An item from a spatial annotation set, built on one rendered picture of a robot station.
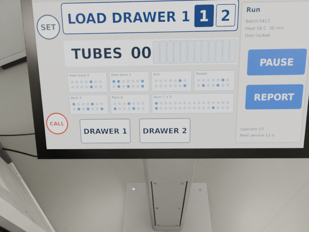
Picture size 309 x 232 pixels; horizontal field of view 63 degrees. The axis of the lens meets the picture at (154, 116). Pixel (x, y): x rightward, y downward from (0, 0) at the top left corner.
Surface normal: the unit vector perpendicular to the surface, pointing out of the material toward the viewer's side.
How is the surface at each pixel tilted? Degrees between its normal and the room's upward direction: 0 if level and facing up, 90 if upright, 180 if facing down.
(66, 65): 50
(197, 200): 5
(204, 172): 0
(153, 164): 90
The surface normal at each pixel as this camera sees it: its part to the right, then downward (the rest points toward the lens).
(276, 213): -0.03, -0.63
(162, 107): -0.03, 0.19
